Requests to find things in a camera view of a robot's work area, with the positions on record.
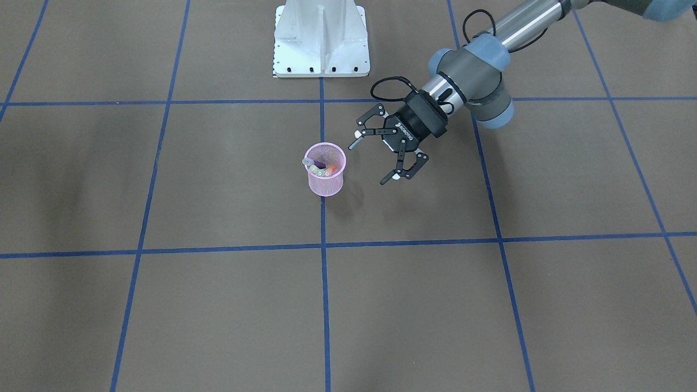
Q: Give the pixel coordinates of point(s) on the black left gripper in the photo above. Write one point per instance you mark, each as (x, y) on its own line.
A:
(415, 129)

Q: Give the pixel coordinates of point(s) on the purple highlighter pen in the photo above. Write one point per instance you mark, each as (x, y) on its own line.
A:
(309, 162)

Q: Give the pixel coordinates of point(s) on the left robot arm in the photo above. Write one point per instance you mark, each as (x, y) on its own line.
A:
(470, 77)

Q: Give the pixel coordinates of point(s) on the brown paper table mat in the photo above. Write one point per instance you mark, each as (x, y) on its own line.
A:
(158, 232)

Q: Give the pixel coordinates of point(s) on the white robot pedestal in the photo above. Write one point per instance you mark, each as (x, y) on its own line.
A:
(320, 39)

